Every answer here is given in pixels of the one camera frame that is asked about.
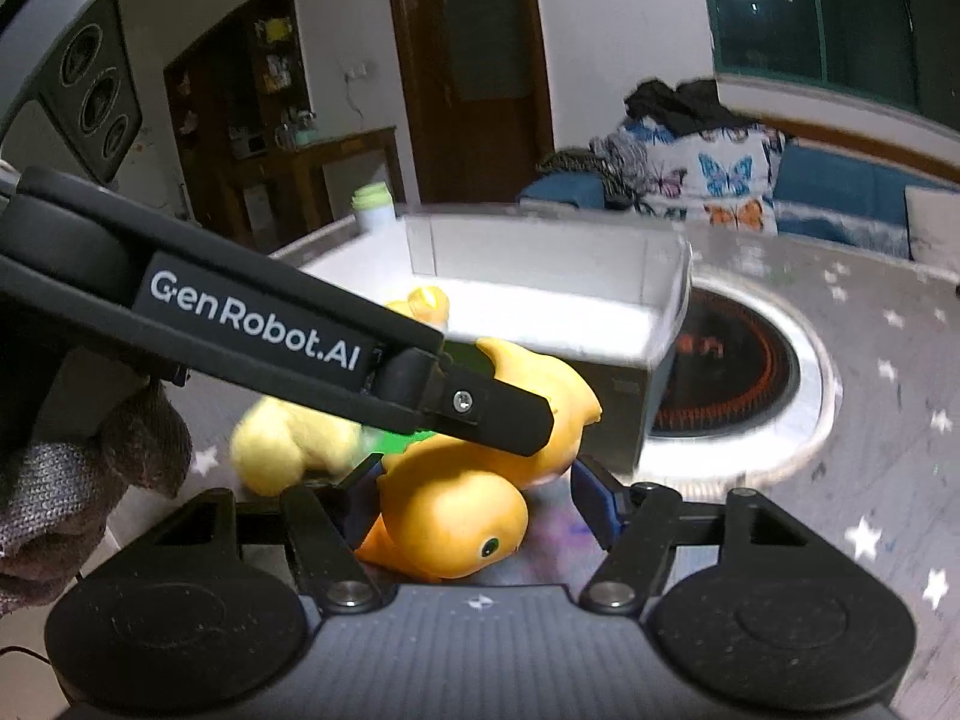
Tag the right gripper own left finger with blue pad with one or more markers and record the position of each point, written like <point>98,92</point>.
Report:
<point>324,527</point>

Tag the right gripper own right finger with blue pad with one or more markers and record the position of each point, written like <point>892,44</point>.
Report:
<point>640,527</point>

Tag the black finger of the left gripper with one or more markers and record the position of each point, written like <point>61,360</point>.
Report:
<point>83,267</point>

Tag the orange dolphin plush toy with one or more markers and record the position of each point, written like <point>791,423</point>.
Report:
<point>450,508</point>

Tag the yellow plush toy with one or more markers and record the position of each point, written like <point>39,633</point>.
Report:
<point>277,444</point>

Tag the grey knit gloved hand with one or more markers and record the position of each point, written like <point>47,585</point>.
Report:
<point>56,498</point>

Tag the dark wooden shelf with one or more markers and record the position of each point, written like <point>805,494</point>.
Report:
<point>228,94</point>

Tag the round induction cooktop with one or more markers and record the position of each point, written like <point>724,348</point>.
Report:
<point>752,396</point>

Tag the wooden side table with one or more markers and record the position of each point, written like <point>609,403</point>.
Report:
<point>315,172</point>

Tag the black cardboard box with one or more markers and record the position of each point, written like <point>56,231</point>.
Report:
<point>605,293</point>

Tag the green lid white jar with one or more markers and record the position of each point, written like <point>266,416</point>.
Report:
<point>373,207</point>

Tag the grey striped garment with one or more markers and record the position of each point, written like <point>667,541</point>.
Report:
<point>587,161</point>

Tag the butterfly print pillow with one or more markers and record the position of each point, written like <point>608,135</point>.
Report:
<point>722,177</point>

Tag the blue sofa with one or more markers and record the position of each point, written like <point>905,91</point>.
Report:
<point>819,193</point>

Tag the dark wooden door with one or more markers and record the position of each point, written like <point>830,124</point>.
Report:
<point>476,94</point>

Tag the black clothes pile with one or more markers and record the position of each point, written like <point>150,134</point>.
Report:
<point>690,107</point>

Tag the beige cushion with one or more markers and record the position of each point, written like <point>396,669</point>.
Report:
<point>934,226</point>

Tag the green framed window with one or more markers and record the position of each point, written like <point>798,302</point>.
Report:
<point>901,53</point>

